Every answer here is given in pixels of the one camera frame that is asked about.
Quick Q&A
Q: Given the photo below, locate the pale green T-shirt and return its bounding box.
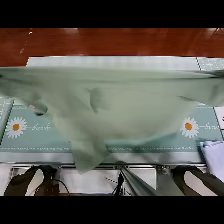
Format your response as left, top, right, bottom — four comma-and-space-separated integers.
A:
0, 66, 224, 174

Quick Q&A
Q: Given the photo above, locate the white garment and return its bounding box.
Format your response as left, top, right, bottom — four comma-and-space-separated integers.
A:
199, 140, 224, 183

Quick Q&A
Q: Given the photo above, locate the silver frame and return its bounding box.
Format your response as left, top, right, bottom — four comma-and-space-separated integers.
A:
0, 161, 214, 197

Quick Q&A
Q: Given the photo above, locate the black cable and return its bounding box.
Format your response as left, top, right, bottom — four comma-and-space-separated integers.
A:
53, 178, 71, 197

